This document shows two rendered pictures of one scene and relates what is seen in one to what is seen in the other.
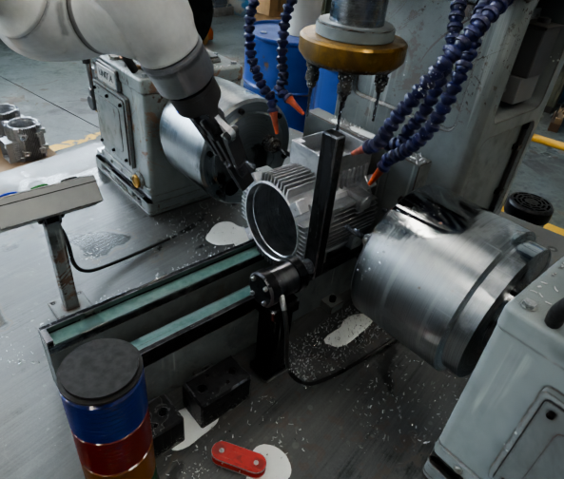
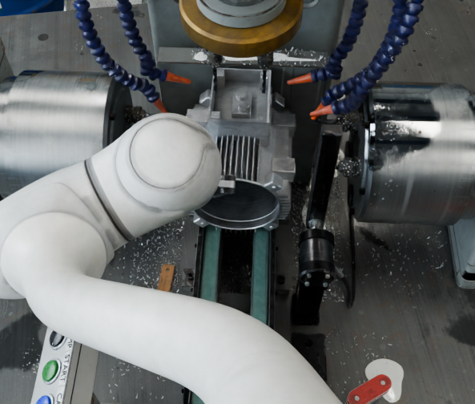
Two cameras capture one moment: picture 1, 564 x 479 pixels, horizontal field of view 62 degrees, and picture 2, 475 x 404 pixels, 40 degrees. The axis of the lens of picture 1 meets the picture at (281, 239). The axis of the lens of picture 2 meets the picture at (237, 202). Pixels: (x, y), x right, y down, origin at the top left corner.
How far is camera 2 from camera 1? 0.69 m
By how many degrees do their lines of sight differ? 36
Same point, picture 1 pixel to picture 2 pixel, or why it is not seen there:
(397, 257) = (404, 179)
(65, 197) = (86, 355)
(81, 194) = not seen: hidden behind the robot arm
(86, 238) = not seen: outside the picture
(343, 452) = (410, 321)
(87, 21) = (150, 226)
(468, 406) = not seen: outside the picture
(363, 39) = (277, 11)
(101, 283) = not seen: hidden behind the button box
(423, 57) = not seen: outside the picture
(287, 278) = (329, 252)
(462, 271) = (461, 162)
